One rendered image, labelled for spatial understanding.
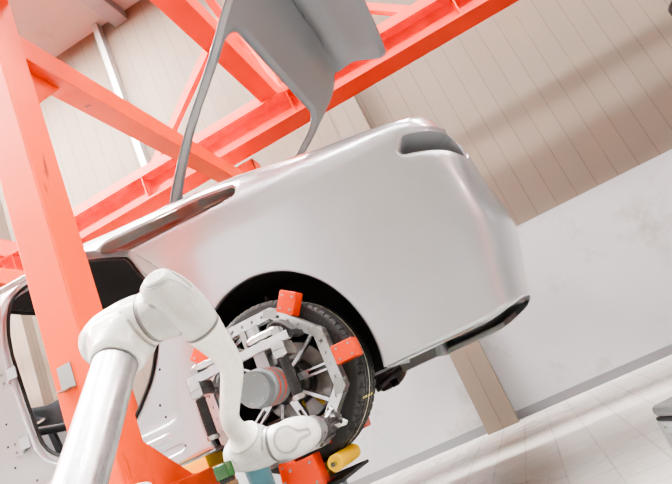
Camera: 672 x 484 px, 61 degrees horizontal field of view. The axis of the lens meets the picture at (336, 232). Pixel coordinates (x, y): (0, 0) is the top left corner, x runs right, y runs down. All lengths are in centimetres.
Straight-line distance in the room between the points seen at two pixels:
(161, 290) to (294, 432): 56
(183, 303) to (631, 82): 545
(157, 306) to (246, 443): 54
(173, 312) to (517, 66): 536
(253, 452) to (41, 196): 128
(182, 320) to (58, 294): 96
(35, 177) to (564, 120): 488
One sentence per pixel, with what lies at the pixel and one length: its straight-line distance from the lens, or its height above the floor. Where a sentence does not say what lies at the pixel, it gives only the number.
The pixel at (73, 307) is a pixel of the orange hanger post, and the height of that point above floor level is 136.
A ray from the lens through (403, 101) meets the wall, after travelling 634.
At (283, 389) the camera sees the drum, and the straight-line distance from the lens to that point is 216.
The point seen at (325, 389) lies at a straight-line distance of 242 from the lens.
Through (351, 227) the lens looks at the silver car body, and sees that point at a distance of 231.
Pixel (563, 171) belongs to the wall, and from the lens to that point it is 596.
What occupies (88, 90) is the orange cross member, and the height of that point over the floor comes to 263.
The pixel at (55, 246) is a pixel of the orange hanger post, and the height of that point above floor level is 160.
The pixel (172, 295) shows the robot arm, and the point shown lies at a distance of 137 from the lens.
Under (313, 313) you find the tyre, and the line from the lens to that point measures 225.
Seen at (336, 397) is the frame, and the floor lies 71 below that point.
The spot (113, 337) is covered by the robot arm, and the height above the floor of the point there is 100.
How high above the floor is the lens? 63
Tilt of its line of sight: 17 degrees up
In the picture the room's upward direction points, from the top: 25 degrees counter-clockwise
